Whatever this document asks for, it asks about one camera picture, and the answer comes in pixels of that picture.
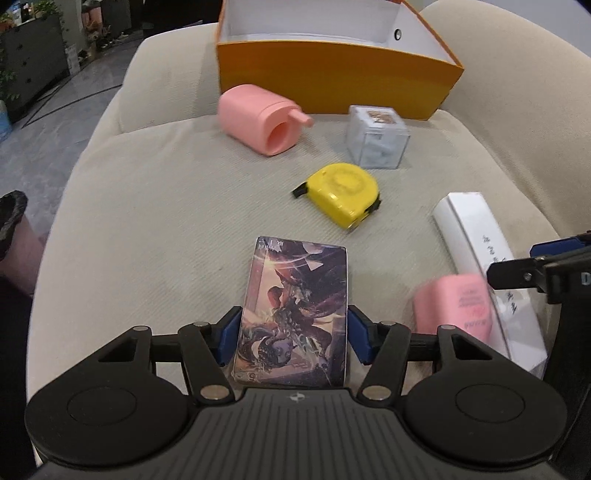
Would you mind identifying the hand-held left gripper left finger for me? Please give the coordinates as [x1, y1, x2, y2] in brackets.
[95, 305, 243, 406]

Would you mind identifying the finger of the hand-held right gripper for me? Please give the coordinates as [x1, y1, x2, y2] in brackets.
[530, 234, 591, 259]
[486, 256, 561, 303]

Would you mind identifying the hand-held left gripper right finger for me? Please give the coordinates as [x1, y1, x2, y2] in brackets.
[347, 305, 497, 407]

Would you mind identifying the small pink box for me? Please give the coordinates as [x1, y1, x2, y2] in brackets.
[412, 273, 495, 344]

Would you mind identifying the long white box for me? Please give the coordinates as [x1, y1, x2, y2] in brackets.
[433, 191, 548, 380]

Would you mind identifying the illustrated card pack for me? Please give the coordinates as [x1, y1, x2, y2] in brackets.
[229, 236, 348, 387]

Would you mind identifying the yellow tape measure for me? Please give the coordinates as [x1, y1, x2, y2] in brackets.
[292, 162, 382, 230]

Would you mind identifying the clear plastic cube box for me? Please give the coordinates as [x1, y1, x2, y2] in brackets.
[346, 105, 411, 169]

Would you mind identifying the pink plastic cylinder holder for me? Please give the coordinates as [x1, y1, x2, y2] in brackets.
[218, 84, 315, 158]

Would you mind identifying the orange cardboard box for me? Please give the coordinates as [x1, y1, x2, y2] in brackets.
[216, 0, 465, 121]

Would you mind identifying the beige sofa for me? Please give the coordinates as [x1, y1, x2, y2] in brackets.
[25, 0, 591, 480]

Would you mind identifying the trash bin with black bag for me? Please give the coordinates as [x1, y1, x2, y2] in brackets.
[0, 190, 44, 296]

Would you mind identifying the dark grey cabinet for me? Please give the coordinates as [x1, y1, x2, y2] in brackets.
[0, 11, 70, 123]

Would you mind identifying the trailing green plant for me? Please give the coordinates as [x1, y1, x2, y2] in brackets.
[0, 46, 20, 102]

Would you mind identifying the cluttered display shelf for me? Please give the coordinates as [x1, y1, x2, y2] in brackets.
[81, 0, 123, 51]

